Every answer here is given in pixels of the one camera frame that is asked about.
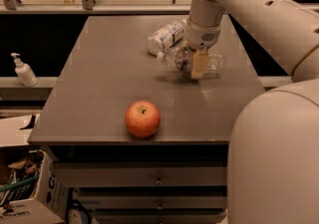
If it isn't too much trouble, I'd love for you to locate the white cardboard box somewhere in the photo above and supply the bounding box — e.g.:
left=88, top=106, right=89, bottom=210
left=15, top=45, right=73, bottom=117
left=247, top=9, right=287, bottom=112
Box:
left=0, top=114, right=68, bottom=224

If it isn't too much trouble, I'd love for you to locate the clear water bottle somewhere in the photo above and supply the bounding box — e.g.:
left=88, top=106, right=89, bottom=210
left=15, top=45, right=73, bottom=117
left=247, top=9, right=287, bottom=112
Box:
left=157, top=47, right=226, bottom=73

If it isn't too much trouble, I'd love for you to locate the grey drawer cabinet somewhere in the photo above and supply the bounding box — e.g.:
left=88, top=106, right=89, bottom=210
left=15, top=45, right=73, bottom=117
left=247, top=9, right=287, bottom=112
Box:
left=30, top=16, right=262, bottom=224

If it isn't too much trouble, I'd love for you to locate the green stick in box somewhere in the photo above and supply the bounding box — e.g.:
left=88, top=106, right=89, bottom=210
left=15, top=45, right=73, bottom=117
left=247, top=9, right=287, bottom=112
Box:
left=0, top=175, right=40, bottom=193

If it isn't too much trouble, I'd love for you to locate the white pump dispenser bottle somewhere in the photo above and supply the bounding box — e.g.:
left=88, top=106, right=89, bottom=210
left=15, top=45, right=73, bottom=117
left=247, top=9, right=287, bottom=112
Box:
left=11, top=53, right=38, bottom=87

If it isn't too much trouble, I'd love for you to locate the white labelled lying bottle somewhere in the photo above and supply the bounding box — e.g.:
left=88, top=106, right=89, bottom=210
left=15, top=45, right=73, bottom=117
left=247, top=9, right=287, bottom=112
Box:
left=147, top=20, right=185, bottom=56

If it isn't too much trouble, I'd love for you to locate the red apple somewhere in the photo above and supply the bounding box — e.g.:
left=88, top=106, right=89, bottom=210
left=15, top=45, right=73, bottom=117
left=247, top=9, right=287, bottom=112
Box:
left=125, top=101, right=160, bottom=138

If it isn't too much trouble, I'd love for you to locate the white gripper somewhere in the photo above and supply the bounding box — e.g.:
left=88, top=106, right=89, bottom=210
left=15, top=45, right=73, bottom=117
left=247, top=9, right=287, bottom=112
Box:
left=185, top=17, right=221, bottom=80

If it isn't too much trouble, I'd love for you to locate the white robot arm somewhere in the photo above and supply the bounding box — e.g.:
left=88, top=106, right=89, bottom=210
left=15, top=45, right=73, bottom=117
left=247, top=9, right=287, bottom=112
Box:
left=189, top=0, right=319, bottom=224

